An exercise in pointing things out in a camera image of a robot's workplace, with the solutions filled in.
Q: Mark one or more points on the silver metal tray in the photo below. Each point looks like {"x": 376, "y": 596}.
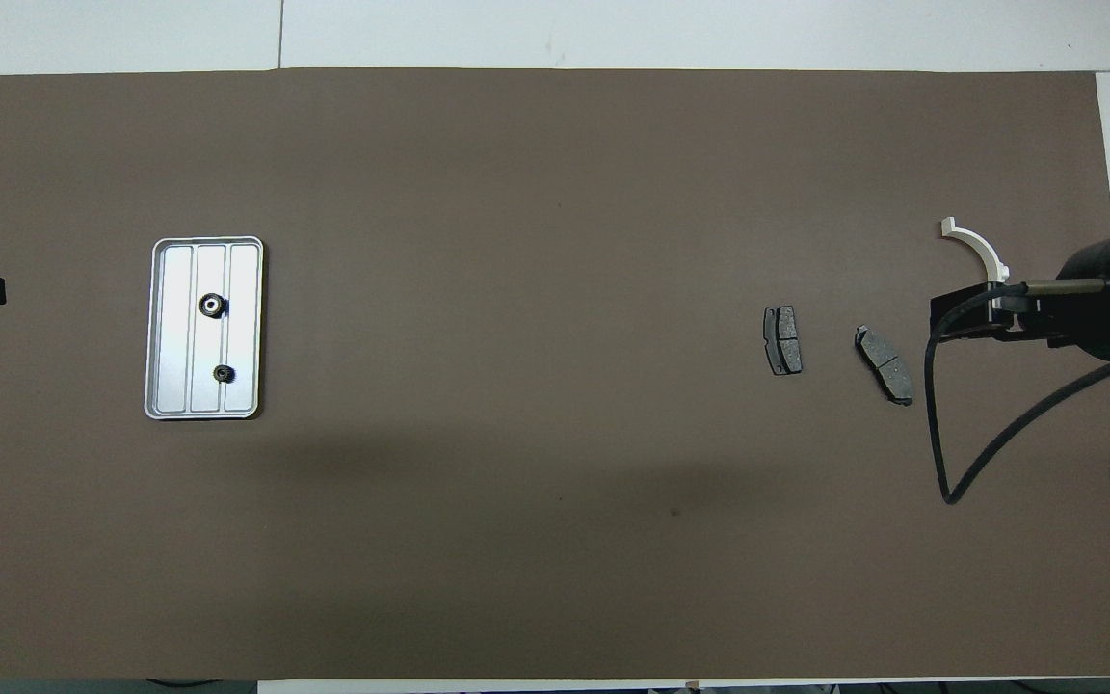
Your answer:
{"x": 174, "y": 328}

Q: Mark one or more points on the small black bearing gear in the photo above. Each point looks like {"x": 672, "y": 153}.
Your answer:
{"x": 224, "y": 373}

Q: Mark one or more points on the black bearing gear white centre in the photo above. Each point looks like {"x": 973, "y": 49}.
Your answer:
{"x": 212, "y": 305}

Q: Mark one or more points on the rectangular dark brake pad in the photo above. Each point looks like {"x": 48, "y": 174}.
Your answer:
{"x": 783, "y": 339}

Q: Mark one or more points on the curved dark brake pad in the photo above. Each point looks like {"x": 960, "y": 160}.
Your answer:
{"x": 885, "y": 363}

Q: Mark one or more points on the white semicircular plastic clamp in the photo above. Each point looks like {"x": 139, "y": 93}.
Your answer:
{"x": 989, "y": 253}

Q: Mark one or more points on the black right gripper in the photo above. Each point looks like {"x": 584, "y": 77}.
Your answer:
{"x": 993, "y": 313}

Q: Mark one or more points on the brown table mat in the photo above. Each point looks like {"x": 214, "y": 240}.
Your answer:
{"x": 555, "y": 434}

